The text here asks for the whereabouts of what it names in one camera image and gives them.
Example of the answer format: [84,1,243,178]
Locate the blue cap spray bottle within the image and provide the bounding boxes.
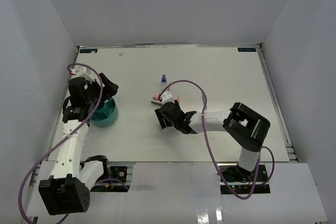
[161,74,167,90]

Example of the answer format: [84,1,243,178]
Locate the teal round desk organizer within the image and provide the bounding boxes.
[90,98,119,128]

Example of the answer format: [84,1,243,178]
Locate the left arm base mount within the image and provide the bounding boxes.
[91,166,133,193]

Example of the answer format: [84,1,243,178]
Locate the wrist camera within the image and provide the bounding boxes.
[70,66,94,81]
[160,91,174,105]

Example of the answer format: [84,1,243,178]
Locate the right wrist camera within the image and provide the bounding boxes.
[160,91,174,105]

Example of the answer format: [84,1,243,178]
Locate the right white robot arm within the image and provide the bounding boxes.
[154,101,271,182]

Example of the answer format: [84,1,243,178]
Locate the left blue corner label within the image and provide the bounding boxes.
[79,49,98,54]

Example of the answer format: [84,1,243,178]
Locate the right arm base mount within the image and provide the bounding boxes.
[219,164,271,195]

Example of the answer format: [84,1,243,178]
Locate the right blue corner label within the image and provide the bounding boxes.
[237,47,256,52]

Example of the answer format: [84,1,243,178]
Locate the blue corner label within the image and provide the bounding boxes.
[237,47,256,52]
[79,49,98,54]

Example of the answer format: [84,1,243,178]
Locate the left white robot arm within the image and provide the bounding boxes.
[38,70,119,216]

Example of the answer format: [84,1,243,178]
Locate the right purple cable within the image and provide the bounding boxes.
[160,79,275,199]

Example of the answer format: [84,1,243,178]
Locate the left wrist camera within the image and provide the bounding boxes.
[70,66,94,81]

